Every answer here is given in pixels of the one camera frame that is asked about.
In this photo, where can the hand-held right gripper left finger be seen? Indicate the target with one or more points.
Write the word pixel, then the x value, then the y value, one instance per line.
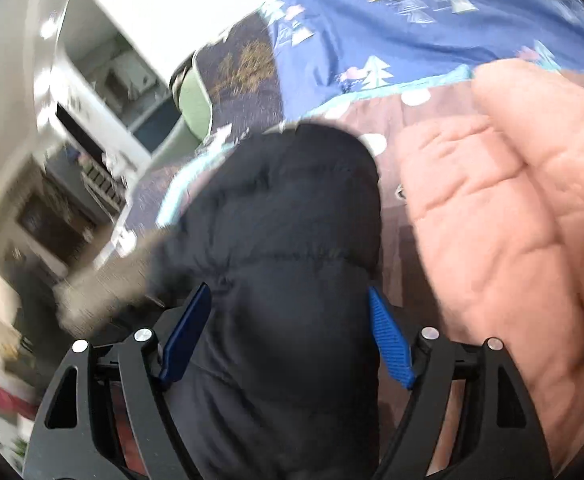
pixel 187 330

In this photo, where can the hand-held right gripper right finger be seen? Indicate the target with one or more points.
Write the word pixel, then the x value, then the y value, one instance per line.
pixel 389 345

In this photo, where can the black puffer jacket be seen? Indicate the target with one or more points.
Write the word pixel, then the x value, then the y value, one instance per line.
pixel 282 240

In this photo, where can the grey fuzzy cloth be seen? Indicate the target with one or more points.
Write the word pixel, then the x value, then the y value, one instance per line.
pixel 107 285

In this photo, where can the pink puffer jacket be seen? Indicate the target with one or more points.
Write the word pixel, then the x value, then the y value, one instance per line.
pixel 497 210

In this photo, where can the dark shelf unit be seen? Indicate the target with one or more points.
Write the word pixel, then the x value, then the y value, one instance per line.
pixel 57 210

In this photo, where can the green chair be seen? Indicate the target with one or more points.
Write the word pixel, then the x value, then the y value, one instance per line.
pixel 194 100

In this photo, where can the blue tree-print blanket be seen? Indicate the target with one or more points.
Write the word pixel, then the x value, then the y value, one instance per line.
pixel 372 25

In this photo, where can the white wall niche shelf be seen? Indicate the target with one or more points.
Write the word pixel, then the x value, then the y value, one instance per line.
pixel 117 75

